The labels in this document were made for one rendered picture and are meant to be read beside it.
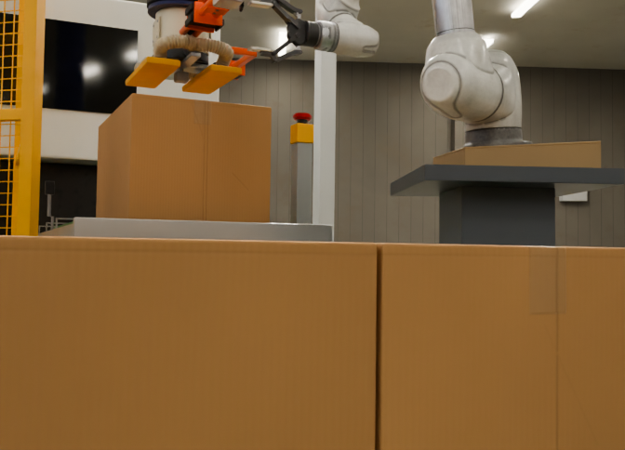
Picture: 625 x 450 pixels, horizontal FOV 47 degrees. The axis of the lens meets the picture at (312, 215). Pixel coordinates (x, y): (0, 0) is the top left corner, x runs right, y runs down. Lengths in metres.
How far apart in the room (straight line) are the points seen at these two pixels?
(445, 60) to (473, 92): 0.10
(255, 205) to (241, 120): 0.25
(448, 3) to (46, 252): 1.49
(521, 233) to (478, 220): 0.12
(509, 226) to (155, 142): 0.96
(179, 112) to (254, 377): 1.46
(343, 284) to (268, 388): 0.11
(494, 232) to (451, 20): 0.55
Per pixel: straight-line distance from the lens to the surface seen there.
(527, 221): 1.97
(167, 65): 2.20
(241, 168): 2.06
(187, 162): 2.01
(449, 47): 1.87
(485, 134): 2.02
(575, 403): 0.83
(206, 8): 2.05
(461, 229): 1.92
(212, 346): 0.62
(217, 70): 2.23
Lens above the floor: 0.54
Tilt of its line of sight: 3 degrees up
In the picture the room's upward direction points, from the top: 1 degrees clockwise
